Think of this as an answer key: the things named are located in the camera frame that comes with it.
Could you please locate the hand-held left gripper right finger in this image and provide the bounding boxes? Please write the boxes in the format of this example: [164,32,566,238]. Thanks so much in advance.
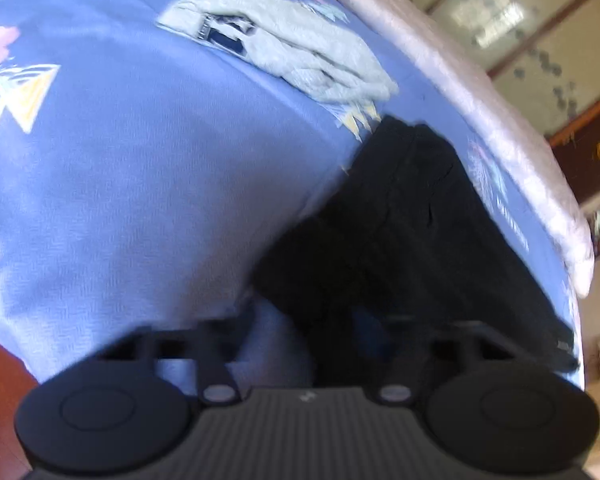
[352,310,518,406]

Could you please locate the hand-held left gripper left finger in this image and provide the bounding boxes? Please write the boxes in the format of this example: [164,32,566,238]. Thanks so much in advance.
[96,310,261,407]

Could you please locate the black pants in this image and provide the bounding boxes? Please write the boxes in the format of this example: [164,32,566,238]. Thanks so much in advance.
[250,115,581,386]

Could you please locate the blue printed bed sheet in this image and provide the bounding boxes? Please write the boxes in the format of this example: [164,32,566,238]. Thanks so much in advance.
[0,0,588,391]

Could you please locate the dark wooden cabinet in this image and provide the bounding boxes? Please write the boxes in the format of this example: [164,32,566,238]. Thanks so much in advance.
[550,102,600,256]

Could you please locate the white floral quilt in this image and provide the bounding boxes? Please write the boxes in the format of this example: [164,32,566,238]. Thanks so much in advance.
[260,0,596,298]

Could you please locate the light grey folded garment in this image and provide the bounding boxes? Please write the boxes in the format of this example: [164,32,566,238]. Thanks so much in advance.
[156,0,400,106]

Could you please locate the wooden wardrobe with glass doors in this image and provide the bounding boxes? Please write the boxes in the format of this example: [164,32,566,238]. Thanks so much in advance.
[370,0,600,146]

